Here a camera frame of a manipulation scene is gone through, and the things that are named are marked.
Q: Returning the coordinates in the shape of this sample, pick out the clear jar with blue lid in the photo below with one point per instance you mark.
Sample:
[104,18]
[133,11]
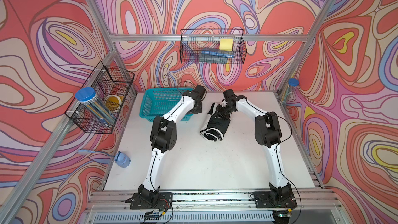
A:
[89,98]

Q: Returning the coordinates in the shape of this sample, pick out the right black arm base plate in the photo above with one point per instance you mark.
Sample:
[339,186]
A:
[267,199]

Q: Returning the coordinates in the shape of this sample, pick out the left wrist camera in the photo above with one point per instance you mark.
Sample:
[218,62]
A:
[198,93]

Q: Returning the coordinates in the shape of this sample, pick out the small blue capped tube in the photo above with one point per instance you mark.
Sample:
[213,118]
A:
[292,84]

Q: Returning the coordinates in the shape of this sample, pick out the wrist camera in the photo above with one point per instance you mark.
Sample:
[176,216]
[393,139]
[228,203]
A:
[198,93]
[229,95]

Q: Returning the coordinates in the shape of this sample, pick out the black wire basket on back wall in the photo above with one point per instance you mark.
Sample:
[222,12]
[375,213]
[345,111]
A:
[193,41]

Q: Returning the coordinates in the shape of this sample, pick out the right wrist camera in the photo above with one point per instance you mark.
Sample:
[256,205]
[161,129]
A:
[229,95]

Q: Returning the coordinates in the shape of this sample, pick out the teal plastic basket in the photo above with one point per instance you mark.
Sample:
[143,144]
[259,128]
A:
[159,101]

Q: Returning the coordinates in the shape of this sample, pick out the green circuit board right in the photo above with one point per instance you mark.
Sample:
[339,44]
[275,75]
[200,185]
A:
[281,214]

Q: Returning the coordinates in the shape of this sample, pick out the green circuit board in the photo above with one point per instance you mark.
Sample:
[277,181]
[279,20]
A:
[153,216]
[281,214]

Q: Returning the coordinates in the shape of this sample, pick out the blue cable connector on wall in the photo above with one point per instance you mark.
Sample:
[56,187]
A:
[85,151]

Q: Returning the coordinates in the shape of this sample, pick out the green circuit board left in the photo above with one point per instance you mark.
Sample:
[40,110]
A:
[153,216]

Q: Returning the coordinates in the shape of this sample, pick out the yellow tape roll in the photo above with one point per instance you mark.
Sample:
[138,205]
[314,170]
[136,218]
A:
[113,102]

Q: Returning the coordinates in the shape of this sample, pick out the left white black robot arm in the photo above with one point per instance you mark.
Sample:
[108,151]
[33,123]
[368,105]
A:
[163,138]

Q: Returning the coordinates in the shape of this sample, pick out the blue pen in wire basket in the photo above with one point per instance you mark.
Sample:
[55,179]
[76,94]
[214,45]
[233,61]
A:
[217,53]

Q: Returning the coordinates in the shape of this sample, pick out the black white checkered pillowcase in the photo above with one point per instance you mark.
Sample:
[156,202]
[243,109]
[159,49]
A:
[216,123]

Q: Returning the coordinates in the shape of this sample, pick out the black wire basket on left rail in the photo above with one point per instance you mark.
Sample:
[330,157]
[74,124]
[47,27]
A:
[106,80]

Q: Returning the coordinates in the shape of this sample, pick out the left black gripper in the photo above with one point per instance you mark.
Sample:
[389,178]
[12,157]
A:
[199,110]

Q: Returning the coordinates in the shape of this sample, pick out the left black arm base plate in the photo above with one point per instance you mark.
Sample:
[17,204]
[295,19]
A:
[162,201]

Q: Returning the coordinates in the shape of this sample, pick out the yellow sticky note pad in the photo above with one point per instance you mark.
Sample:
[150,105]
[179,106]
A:
[226,44]

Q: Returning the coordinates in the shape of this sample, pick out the aluminium front rail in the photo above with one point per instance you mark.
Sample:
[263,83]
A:
[314,206]

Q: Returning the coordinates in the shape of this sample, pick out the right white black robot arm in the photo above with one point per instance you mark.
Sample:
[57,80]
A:
[268,134]

